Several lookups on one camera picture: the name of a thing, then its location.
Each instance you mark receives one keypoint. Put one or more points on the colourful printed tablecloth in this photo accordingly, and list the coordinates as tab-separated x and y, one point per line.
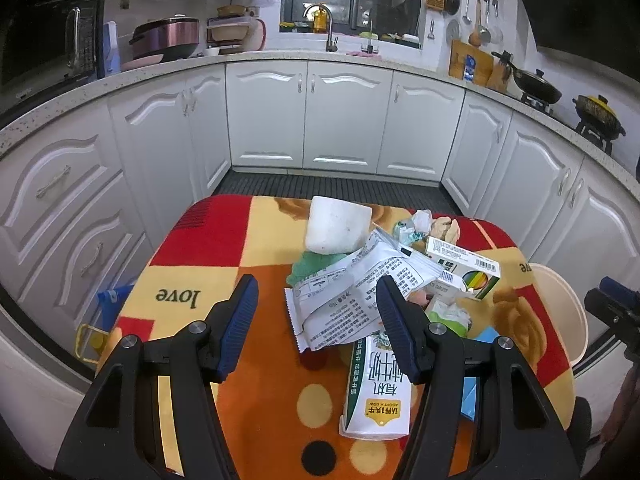
225	250

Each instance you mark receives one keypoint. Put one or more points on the white foam block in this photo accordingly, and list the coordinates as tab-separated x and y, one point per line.
337	225

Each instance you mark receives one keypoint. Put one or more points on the green white milk carton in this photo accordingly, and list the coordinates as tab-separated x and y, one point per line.
372	405

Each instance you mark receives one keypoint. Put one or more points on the pale green crumpled bag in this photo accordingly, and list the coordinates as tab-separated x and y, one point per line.
450	316

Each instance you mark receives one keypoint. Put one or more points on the person's right forearm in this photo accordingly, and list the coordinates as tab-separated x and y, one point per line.
625	405

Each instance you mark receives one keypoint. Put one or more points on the row of white cabinet doors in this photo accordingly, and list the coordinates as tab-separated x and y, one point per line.
345	115

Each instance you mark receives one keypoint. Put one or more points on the wooden knife block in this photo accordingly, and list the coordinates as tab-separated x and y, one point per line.
500	75

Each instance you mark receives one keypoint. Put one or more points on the hanging metal ladle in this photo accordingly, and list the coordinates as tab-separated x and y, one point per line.
466	10

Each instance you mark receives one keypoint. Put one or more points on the stack of food containers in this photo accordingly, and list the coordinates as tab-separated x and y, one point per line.
229	32

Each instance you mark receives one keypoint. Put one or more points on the green white crumpled wrapper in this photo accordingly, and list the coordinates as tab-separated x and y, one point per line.
404	232

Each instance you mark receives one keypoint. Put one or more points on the black wok with lid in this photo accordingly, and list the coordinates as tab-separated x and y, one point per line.
537	85

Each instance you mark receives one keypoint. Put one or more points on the white printed foil packet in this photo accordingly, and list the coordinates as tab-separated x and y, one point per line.
350	305

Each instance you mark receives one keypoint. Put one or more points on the dark ribbed floor mat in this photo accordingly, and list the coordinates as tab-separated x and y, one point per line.
325	182

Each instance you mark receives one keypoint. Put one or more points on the copper electric cooking pot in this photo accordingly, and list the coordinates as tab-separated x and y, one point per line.
167	37

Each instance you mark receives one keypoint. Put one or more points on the gas stove burner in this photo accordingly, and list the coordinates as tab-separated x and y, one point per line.
595	135

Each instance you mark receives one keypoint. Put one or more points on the brass kitchen faucet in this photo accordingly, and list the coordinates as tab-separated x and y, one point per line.
330	30

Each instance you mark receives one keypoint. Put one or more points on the hanging metal skimmer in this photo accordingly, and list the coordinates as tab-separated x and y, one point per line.
495	32

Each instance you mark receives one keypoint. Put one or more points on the blue paper sheet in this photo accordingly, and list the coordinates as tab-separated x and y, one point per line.
470	400

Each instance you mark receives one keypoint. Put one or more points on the black range hood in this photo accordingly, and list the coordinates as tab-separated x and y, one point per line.
575	5

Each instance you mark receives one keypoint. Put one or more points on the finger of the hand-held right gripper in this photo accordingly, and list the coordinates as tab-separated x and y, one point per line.
602	308
619	288

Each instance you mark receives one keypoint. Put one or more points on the hanging wooden spatula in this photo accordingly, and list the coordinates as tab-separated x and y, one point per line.
475	35

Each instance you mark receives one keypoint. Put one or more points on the green fluffy cloth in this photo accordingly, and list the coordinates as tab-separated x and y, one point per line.
312	266

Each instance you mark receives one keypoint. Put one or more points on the black microwave oven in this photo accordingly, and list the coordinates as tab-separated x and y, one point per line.
40	45

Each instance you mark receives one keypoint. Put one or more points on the blue white small carton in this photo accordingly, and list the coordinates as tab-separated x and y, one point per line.
470	69

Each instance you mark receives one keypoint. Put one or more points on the white barcode medicine box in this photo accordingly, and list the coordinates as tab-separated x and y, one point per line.
460	255

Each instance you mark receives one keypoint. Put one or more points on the beige dried peel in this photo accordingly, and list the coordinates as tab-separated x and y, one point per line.
446	230

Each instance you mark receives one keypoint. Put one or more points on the yellow bottle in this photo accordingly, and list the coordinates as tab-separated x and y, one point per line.
320	20

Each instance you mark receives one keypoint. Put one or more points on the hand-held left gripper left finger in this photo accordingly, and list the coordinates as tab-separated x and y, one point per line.
239	320

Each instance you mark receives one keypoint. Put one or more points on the yellow lidded pot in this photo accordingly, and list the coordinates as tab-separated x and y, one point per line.
597	112

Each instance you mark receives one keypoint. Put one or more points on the wooden cutting board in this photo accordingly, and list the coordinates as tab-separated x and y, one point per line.
462	67

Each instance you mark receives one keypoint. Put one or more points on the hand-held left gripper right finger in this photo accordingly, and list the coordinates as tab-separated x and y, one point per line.
395	320

